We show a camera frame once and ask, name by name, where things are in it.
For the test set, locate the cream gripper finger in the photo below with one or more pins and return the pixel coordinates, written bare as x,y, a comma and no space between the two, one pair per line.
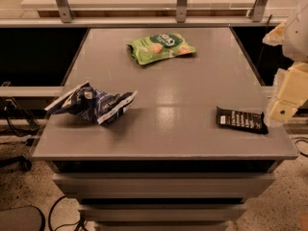
290,92
275,36

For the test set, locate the lower grey drawer front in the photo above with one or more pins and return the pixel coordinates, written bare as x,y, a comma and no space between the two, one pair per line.
155,213

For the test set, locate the right metal railing bracket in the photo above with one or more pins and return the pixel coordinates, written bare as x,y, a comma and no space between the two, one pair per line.
257,12

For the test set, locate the blue white chip bag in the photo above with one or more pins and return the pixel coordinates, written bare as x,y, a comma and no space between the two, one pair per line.
92,105

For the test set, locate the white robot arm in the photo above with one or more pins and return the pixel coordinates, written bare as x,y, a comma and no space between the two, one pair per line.
294,46

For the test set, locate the grey chair seat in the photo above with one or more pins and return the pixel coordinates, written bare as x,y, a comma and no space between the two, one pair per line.
28,218

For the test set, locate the black office chair base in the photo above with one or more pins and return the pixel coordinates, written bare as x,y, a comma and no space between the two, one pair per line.
23,163

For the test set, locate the left metal railing bracket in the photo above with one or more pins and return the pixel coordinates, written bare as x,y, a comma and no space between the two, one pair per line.
64,11

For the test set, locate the metal railing bracket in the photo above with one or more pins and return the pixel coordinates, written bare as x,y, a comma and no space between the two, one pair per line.
257,12
181,10
64,11

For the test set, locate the green rice chip bag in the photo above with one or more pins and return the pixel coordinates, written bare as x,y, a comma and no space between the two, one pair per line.
160,47

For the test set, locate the black rxbar chocolate bar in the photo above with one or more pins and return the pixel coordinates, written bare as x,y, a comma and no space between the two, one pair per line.
241,121

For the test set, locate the middle metal railing bracket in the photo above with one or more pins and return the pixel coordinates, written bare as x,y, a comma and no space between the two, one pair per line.
181,10

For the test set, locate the upper grey drawer front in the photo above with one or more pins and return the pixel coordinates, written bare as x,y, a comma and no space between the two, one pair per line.
162,185

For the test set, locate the grey drawer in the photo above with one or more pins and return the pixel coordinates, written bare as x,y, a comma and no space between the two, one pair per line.
155,213
162,185

